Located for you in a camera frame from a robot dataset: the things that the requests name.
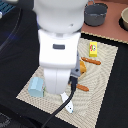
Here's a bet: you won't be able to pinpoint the yellow butter box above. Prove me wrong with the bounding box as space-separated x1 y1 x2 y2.
89 42 97 57

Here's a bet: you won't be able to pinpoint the light blue milk carton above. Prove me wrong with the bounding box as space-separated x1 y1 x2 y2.
28 77 45 97

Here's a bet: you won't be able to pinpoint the orange bread loaf toy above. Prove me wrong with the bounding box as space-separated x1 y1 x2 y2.
80 61 87 75

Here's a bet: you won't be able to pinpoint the white fish toy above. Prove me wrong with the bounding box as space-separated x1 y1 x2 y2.
60 92 73 113

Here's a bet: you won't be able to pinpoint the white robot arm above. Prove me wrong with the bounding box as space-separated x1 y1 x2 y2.
33 0 88 94

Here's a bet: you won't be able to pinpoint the beige woven placemat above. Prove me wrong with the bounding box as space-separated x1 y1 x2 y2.
17 42 118 128

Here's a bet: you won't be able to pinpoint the dark grey pot right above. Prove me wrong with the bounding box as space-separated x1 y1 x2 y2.
84 0 107 26

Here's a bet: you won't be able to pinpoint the beige bowl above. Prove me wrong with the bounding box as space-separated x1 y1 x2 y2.
121 7 128 30

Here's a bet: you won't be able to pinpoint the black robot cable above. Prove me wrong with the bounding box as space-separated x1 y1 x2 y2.
39 75 78 128

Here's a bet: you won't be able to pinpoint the fork with wooden handle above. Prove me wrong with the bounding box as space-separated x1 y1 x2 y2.
76 84 89 92

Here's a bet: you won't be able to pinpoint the knife with wooden handle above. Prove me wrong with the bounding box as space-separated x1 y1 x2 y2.
81 57 101 65

